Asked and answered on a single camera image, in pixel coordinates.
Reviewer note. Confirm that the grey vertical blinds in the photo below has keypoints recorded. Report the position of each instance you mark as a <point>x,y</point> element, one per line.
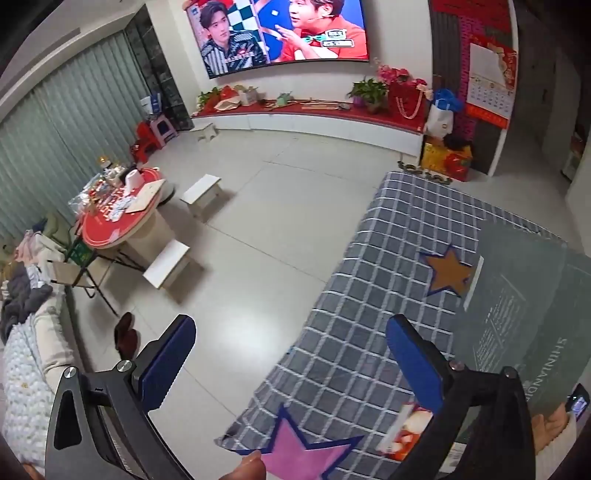
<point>60,129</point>

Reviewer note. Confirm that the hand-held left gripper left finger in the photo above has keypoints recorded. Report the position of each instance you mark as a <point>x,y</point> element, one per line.
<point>168,360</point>

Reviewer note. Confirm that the green potted plant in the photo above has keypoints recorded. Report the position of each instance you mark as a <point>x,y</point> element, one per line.
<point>369,92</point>

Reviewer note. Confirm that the white wooden stool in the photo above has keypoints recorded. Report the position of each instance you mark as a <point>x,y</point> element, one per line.
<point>203,191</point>
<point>166,263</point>

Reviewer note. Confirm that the grey checked mat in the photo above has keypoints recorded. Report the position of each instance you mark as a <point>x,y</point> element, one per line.
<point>369,286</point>

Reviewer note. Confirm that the dark red slipper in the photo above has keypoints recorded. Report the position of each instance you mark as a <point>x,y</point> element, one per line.
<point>124,334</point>

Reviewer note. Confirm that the round red table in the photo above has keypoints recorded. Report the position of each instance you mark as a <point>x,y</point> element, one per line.
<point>111,226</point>

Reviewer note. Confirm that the cartoon printed mat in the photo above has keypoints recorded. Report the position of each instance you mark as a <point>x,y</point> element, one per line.
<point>406,434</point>

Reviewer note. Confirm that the white bobble blanket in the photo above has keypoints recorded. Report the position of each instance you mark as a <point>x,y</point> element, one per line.
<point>23,378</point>

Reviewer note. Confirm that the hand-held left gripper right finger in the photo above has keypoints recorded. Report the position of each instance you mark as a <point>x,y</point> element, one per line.
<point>415,364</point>

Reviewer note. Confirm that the red plastic stool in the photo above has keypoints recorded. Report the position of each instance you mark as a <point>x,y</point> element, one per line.
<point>143,143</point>

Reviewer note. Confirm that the white red-topped television cabinet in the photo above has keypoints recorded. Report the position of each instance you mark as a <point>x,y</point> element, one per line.
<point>323,122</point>

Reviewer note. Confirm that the pink flowers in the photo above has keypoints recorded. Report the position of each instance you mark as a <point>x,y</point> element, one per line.
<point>397,74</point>

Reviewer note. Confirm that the pile of clothes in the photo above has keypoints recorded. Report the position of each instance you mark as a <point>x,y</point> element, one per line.
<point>23,290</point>

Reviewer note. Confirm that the small white stool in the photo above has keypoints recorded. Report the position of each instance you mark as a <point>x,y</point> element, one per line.
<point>207,131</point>

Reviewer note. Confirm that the red gift bag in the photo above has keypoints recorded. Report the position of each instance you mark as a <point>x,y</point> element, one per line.
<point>406,104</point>

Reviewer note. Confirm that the wall television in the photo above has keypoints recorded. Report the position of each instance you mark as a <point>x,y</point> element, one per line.
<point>286,32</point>

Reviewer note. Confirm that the person's right hand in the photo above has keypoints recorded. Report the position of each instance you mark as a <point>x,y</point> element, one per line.
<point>547,429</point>

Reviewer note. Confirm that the beige sofa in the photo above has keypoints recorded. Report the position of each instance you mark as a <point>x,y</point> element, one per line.
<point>51,332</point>

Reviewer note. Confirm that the grey storage box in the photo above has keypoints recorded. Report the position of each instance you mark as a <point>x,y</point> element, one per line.
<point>512,300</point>

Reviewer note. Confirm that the small red flower plant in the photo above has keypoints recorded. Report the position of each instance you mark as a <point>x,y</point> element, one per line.
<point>217,97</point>

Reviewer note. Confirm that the white and blue bag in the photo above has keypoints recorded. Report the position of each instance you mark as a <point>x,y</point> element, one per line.
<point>443,115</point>

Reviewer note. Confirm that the folding chair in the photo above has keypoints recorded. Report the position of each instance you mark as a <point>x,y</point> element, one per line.
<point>64,272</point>

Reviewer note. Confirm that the wall calendar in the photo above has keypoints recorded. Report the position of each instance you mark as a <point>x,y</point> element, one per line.
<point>491,83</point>

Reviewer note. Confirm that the pink plastic stool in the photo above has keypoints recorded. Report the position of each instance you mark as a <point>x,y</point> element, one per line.
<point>164,127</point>

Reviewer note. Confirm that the yellow and red carton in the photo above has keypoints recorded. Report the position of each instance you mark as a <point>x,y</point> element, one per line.
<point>448,159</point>

